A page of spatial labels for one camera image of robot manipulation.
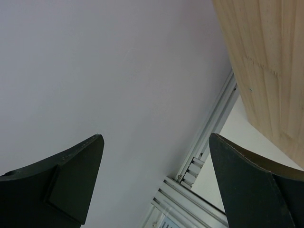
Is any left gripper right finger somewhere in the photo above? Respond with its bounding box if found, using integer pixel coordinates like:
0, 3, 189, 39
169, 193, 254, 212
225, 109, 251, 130
209, 133, 304, 228

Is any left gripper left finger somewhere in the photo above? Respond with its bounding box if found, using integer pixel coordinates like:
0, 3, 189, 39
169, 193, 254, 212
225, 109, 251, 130
0, 134, 104, 228

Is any wooden two-tier shelf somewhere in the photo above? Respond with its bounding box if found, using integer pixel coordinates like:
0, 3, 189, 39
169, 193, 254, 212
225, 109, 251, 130
213, 0, 304, 167

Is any white slotted cable duct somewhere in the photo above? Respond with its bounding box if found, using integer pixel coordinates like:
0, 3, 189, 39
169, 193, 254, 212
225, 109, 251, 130
159, 214, 180, 228

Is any aluminium mounting rail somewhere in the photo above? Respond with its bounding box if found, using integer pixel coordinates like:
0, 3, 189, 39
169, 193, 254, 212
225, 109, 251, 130
140, 72, 239, 228

